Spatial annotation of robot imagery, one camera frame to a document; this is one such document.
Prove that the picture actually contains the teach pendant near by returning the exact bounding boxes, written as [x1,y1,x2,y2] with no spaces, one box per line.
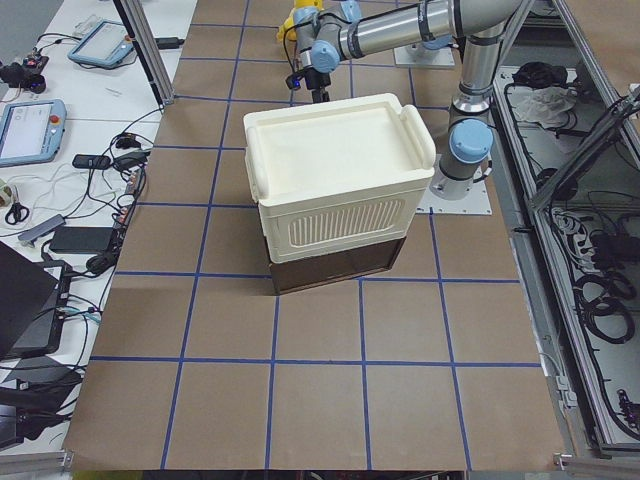
[1,99,67,168]

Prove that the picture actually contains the teach pendant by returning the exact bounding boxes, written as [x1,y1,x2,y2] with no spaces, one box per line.
[67,20,134,70]
[1,99,67,168]

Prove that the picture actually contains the black power adapter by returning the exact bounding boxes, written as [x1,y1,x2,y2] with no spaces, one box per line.
[49,226,113,254]

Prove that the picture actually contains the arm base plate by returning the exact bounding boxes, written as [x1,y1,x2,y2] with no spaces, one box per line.
[416,181,493,216]
[394,43,456,69]

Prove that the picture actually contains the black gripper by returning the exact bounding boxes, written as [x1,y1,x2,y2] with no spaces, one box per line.
[285,67,331,104]

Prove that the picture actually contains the dark brown wooden drawer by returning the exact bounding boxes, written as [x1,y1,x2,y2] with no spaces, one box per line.
[268,237,406,295]

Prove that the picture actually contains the scissors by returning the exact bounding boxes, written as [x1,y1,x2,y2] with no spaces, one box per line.
[5,201,30,226]

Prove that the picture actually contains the black laptop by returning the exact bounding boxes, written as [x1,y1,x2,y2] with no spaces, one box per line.
[1,244,71,360]

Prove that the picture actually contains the teach pendant far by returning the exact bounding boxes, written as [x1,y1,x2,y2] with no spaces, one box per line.
[67,20,134,70]

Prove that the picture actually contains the yellow plush dinosaur toy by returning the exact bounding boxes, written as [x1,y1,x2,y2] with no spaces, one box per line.
[276,0,324,42]

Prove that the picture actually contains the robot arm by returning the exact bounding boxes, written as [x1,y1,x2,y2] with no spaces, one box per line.
[277,0,530,201]

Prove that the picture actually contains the cream plastic storage box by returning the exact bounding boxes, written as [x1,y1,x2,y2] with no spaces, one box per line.
[243,93,436,263]

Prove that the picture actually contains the aluminium frame post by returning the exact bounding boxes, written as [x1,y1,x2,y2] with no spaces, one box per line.
[113,0,175,108]

